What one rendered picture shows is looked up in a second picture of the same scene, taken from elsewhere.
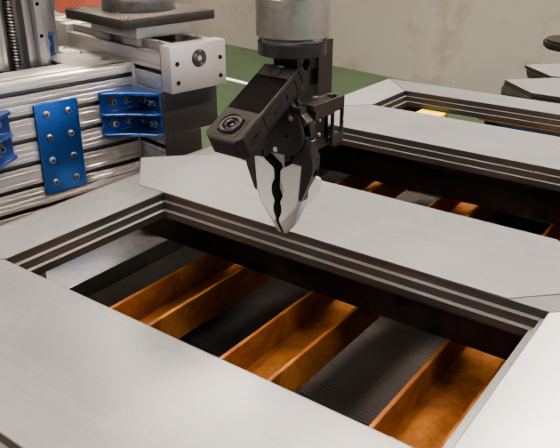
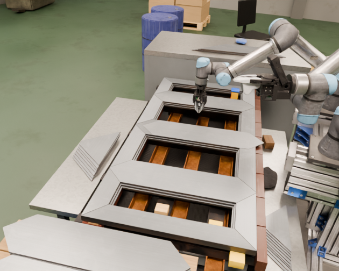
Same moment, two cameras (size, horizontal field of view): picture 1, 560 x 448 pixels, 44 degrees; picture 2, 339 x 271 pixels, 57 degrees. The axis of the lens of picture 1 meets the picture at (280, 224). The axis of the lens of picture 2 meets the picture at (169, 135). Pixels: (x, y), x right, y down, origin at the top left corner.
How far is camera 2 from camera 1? 254 cm
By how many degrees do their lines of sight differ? 117
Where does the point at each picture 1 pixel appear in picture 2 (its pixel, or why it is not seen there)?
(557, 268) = (152, 127)
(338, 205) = (200, 135)
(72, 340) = (213, 103)
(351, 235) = (191, 127)
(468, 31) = not seen: outside the picture
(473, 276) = (166, 123)
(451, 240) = (172, 130)
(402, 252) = (180, 125)
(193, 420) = (189, 99)
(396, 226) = (184, 132)
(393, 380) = not seen: hidden behind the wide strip
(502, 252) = (162, 129)
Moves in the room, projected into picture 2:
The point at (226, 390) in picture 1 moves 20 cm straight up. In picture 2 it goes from (189, 102) to (191, 76)
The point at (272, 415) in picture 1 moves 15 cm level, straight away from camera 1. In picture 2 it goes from (182, 101) to (191, 111)
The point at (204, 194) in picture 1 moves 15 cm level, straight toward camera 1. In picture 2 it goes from (231, 133) to (216, 121)
